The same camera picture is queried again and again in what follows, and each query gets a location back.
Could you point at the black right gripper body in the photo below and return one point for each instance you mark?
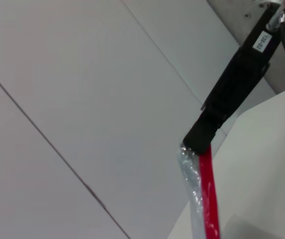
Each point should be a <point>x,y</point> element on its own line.
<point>244,74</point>

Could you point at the right gripper metal connector plug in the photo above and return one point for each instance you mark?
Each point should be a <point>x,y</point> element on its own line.
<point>277,18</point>

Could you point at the clear document bag red zipper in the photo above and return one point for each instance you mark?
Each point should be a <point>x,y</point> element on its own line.
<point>208,186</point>

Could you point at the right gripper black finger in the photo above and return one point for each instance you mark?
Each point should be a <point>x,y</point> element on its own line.
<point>198,132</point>
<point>213,129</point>

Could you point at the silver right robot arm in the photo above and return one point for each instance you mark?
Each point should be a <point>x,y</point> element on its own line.
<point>231,20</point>

